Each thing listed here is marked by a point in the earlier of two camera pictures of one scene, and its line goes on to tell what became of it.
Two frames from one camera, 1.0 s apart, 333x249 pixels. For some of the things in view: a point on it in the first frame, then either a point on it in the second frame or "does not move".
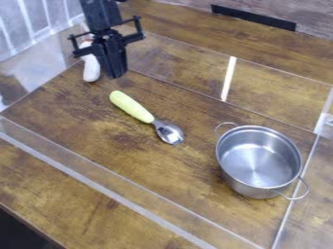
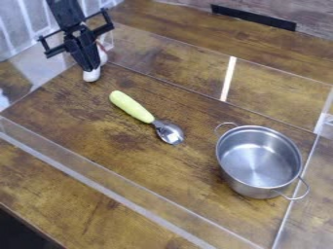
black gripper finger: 101,51 -> 82,45
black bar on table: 256,17 does not move
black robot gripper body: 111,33 -> 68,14
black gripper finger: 117,53 -> 86,48
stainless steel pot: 261,161 does not move
